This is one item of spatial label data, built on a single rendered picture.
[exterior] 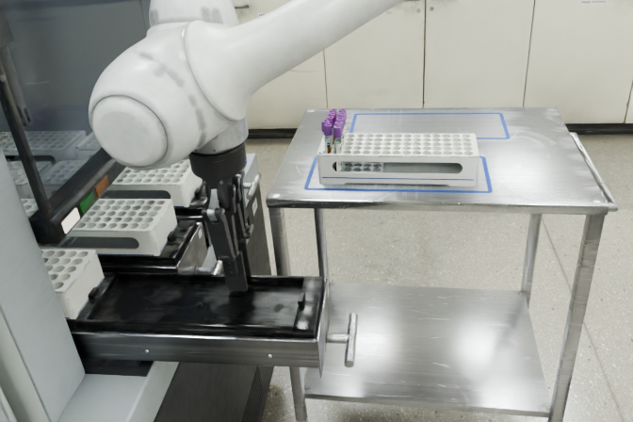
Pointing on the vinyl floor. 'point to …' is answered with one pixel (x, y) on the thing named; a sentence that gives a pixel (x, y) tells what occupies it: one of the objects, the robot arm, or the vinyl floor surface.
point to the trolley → (547, 173)
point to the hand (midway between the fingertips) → (236, 265)
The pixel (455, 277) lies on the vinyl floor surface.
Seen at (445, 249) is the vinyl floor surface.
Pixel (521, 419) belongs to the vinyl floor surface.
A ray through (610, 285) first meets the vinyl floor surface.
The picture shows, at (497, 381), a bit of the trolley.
